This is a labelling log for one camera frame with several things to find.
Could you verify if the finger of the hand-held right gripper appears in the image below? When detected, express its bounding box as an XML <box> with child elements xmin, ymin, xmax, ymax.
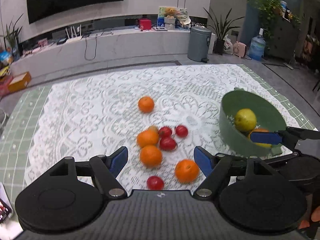
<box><xmin>260</xmin><ymin>147</ymin><xmax>302</xmax><ymax>167</ymax></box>
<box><xmin>250</xmin><ymin>127</ymin><xmax>320</xmax><ymax>153</ymax></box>

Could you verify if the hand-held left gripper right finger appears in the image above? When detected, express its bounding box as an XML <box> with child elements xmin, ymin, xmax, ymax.
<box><xmin>194</xmin><ymin>145</ymin><xmax>275</xmax><ymax>200</ymax></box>

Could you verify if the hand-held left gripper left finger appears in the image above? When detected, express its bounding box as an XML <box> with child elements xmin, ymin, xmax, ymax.
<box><xmin>50</xmin><ymin>146</ymin><xmax>129</xmax><ymax>200</ymax></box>

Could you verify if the orange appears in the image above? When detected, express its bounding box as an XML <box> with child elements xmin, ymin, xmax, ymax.
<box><xmin>247</xmin><ymin>128</ymin><xmax>270</xmax><ymax>138</ymax></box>
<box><xmin>136</xmin><ymin>129</ymin><xmax>160</xmax><ymax>148</ymax></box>
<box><xmin>174</xmin><ymin>159</ymin><xmax>200</xmax><ymax>183</ymax></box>
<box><xmin>139</xmin><ymin>144</ymin><xmax>163</xmax><ymax>168</ymax></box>
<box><xmin>138</xmin><ymin>96</ymin><xmax>155</xmax><ymax>113</ymax></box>

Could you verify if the green bowl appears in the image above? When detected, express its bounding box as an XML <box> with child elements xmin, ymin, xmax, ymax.
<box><xmin>219</xmin><ymin>88</ymin><xmax>287</xmax><ymax>157</ymax></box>

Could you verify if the red tomato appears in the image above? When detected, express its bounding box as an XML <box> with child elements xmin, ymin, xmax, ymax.
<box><xmin>158</xmin><ymin>126</ymin><xmax>173</xmax><ymax>138</ymax></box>
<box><xmin>159</xmin><ymin>136</ymin><xmax>177</xmax><ymax>151</ymax></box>
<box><xmin>146</xmin><ymin>176</ymin><xmax>165</xmax><ymax>190</ymax></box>
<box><xmin>175</xmin><ymin>125</ymin><xmax>189</xmax><ymax>138</ymax></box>

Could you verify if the yellow-green pomelo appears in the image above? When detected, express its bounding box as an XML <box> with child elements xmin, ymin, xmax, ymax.
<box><xmin>234</xmin><ymin>108</ymin><xmax>257</xmax><ymax>132</ymax></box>

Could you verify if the white lace tablecloth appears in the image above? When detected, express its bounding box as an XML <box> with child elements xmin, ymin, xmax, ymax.
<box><xmin>25</xmin><ymin>64</ymin><xmax>300</xmax><ymax>195</ymax></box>

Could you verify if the blue water bottle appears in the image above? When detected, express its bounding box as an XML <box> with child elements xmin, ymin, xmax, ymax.
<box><xmin>249</xmin><ymin>28</ymin><xmax>266</xmax><ymax>61</ymax></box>

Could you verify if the pink bag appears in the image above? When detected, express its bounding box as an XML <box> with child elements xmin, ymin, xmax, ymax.
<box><xmin>233</xmin><ymin>41</ymin><xmax>248</xmax><ymax>58</ymax></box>

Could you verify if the dark cabinet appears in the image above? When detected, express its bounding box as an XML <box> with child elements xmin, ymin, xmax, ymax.
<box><xmin>265</xmin><ymin>17</ymin><xmax>304</xmax><ymax>63</ymax></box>

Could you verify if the white plastic bag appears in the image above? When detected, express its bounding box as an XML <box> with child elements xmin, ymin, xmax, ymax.
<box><xmin>223</xmin><ymin>35</ymin><xmax>234</xmax><ymax>55</ymax></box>

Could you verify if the white marble tv console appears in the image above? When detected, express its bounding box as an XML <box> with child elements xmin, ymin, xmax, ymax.
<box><xmin>10</xmin><ymin>12</ymin><xmax>215</xmax><ymax>78</ymax></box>

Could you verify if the grey trash bin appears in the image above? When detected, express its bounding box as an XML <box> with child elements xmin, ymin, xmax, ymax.
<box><xmin>187</xmin><ymin>26</ymin><xmax>212</xmax><ymax>62</ymax></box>

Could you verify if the long-leaf potted plant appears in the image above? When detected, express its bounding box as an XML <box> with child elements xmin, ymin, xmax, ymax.
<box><xmin>204</xmin><ymin>7</ymin><xmax>245</xmax><ymax>55</ymax></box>

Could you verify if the smartphone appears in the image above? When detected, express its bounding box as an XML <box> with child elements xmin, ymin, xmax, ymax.
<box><xmin>0</xmin><ymin>182</ymin><xmax>13</xmax><ymax>223</ymax></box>

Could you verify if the orange cardboard box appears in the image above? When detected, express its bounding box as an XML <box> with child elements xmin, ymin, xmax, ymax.
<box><xmin>7</xmin><ymin>72</ymin><xmax>32</xmax><ymax>92</ymax></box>

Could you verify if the green ivy plant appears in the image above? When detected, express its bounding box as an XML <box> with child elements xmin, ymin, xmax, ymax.
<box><xmin>249</xmin><ymin>0</ymin><xmax>300</xmax><ymax>39</ymax></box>

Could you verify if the white router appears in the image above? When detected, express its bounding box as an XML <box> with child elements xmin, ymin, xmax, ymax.
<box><xmin>65</xmin><ymin>25</ymin><xmax>83</xmax><ymax>42</ymax></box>

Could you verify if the red box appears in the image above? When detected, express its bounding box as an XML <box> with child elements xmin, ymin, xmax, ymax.
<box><xmin>138</xmin><ymin>18</ymin><xmax>152</xmax><ymax>30</ymax></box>

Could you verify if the floral picture board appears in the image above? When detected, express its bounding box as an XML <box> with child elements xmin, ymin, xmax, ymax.
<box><xmin>158</xmin><ymin>6</ymin><xmax>190</xmax><ymax>21</ymax></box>

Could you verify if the colourful snack bag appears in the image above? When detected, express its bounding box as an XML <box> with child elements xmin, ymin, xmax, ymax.
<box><xmin>0</xmin><ymin>51</ymin><xmax>13</xmax><ymax>68</ymax></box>

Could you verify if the green plant in vase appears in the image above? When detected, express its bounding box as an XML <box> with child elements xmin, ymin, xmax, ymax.
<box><xmin>0</xmin><ymin>14</ymin><xmax>24</xmax><ymax>55</ymax></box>

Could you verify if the black cable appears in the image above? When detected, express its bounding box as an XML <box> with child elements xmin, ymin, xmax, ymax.
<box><xmin>84</xmin><ymin>33</ymin><xmax>98</xmax><ymax>61</ymax></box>

